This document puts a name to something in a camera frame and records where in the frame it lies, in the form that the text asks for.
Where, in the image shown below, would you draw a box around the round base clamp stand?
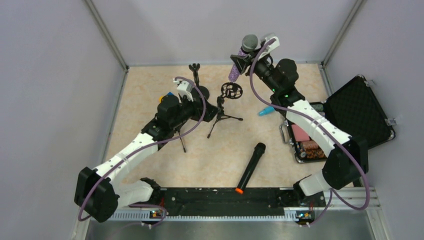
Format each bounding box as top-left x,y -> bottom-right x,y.
188,63 -> 210,100

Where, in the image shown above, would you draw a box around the purple glitter microphone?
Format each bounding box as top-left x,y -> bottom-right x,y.
228,34 -> 259,83

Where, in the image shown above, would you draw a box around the tripod stand with shock mount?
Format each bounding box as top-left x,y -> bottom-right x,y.
206,82 -> 244,139

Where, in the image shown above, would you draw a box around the tripod stand with clip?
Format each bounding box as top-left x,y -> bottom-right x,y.
176,129 -> 187,153

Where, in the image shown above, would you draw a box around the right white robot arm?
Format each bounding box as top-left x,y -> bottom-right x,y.
230,55 -> 368,200

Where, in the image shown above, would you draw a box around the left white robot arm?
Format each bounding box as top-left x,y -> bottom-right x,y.
74,95 -> 219,223

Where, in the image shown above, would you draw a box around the blue plastic tube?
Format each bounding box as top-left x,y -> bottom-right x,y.
257,106 -> 275,117

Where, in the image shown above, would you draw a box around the black microphone orange end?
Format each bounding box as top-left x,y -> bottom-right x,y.
235,142 -> 266,195

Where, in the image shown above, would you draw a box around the pink block in case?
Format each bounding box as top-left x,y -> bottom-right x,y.
291,124 -> 310,142

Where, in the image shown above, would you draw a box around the poker chip stacks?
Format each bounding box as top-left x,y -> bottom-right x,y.
299,140 -> 326,160

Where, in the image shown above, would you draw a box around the open black carrying case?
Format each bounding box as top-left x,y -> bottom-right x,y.
279,74 -> 396,164

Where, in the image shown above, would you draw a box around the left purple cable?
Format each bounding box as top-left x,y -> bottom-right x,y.
77,76 -> 208,229

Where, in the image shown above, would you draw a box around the purple cable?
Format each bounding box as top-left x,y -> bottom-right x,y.
77,76 -> 208,229
248,37 -> 371,228

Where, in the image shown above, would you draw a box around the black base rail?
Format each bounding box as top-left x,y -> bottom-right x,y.
129,187 -> 326,220

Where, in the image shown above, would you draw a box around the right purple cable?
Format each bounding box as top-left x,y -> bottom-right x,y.
248,37 -> 371,228

